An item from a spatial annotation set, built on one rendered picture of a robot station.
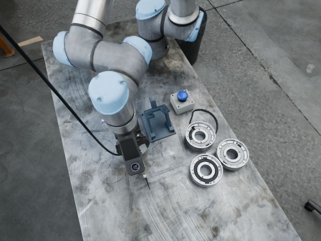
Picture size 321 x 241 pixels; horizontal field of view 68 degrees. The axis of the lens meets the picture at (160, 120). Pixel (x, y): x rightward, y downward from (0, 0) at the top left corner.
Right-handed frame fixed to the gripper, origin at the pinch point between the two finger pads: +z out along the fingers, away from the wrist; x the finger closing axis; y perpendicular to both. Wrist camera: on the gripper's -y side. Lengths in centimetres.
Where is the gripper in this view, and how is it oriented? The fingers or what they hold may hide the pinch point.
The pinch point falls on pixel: (136, 154)
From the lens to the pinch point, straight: 77.1
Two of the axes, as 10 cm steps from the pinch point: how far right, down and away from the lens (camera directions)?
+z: 0.7, 4.4, 8.9
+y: -3.0, -8.5, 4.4
